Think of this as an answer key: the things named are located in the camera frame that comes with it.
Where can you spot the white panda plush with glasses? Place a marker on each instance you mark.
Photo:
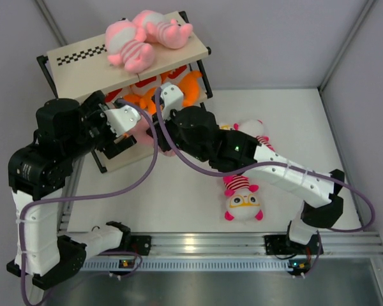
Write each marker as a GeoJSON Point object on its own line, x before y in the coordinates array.
{"type": "Point", "coordinates": [229, 127]}

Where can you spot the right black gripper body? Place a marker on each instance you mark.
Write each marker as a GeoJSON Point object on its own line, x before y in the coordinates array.
{"type": "Point", "coordinates": [173, 130]}

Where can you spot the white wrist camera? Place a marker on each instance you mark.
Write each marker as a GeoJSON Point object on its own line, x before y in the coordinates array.
{"type": "Point", "coordinates": [123, 119]}
{"type": "Point", "coordinates": [171, 99]}

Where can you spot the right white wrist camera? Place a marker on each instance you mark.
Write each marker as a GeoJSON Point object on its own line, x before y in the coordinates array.
{"type": "Point", "coordinates": [171, 99]}

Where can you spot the orange shark plush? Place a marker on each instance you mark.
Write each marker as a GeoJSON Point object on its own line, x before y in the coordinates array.
{"type": "Point", "coordinates": [116, 94]}
{"type": "Point", "coordinates": [145, 90]}
{"type": "Point", "coordinates": [187, 81]}

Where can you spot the white slotted cable duct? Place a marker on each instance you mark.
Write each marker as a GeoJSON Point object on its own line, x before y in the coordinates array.
{"type": "Point", "coordinates": [192, 265]}

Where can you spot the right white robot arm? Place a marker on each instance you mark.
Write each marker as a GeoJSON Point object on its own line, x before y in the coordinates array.
{"type": "Point", "coordinates": [242, 152]}

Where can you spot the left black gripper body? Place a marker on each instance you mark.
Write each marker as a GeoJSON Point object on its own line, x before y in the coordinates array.
{"type": "Point", "coordinates": [94, 129]}

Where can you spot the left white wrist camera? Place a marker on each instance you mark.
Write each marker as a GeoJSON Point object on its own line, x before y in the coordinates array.
{"type": "Point", "coordinates": [123, 119]}

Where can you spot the white panda plush front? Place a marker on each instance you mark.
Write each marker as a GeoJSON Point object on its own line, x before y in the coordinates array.
{"type": "Point", "coordinates": [242, 201]}

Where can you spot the white panda plush face down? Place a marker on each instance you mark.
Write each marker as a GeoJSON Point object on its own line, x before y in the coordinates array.
{"type": "Point", "coordinates": [255, 128]}

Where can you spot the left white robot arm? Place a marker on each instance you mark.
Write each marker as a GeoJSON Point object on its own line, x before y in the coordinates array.
{"type": "Point", "coordinates": [37, 179]}

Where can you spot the aluminium mounting rail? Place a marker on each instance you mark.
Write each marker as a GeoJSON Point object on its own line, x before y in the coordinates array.
{"type": "Point", "coordinates": [184, 222]}

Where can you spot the beige three-tier shelf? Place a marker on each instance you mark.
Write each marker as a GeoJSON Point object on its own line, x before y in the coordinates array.
{"type": "Point", "coordinates": [79, 69]}

